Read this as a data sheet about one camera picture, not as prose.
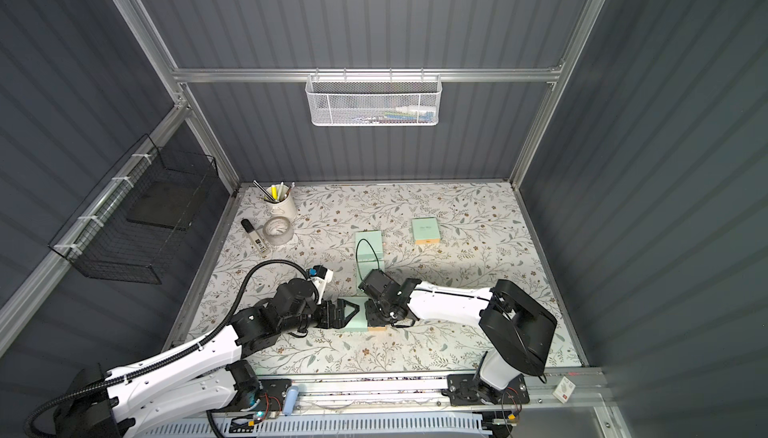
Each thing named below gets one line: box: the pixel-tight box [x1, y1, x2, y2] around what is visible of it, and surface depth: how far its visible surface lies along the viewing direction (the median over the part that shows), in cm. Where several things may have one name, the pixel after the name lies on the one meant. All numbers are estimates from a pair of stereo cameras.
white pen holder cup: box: [265, 184, 297, 221], surface depth 107 cm
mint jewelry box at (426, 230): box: [412, 217, 441, 245], surface depth 105 cm
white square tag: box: [552, 376, 576, 404], surface depth 75 cm
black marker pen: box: [241, 218, 268, 257], surface depth 103 cm
